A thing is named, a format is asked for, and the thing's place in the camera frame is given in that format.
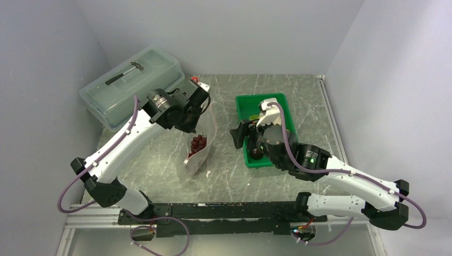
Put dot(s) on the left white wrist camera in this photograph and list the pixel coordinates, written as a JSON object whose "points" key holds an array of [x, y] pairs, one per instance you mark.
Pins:
{"points": [[204, 86]]}

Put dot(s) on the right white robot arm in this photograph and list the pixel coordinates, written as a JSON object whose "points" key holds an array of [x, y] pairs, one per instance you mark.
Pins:
{"points": [[378, 201]]}

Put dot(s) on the black handled hammer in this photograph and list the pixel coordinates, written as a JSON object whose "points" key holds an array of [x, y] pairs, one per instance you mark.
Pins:
{"points": [[135, 66]]}

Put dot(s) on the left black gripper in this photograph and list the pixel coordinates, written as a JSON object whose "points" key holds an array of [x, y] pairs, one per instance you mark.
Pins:
{"points": [[191, 128]]}

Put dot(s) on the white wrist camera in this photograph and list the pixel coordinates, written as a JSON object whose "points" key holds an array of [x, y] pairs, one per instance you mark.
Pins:
{"points": [[269, 114], [204, 86]]}

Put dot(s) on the white cauliflower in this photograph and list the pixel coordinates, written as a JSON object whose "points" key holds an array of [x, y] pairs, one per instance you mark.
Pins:
{"points": [[254, 117]]}

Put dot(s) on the clear zip top bag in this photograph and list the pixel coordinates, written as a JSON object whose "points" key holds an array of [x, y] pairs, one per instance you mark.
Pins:
{"points": [[207, 126]]}

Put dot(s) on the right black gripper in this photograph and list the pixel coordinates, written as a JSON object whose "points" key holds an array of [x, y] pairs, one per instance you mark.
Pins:
{"points": [[238, 134]]}

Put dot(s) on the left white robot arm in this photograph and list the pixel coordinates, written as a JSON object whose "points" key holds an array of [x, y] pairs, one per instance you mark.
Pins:
{"points": [[99, 172]]}

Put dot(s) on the dark purple plum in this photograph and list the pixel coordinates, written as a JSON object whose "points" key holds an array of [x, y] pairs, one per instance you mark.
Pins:
{"points": [[255, 154]]}

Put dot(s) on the clear plastic storage box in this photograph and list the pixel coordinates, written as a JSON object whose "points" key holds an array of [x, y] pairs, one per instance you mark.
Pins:
{"points": [[113, 104]]}

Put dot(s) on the dark red grape bunch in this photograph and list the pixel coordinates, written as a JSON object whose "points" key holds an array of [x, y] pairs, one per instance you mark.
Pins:
{"points": [[198, 143]]}

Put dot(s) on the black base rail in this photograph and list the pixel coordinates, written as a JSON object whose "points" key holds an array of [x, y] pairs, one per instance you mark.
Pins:
{"points": [[278, 218]]}

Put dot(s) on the green plastic tray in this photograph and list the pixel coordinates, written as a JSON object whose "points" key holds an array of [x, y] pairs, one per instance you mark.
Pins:
{"points": [[247, 106]]}

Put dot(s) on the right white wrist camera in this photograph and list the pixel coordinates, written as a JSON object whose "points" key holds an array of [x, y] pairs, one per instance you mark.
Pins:
{"points": [[269, 114]]}

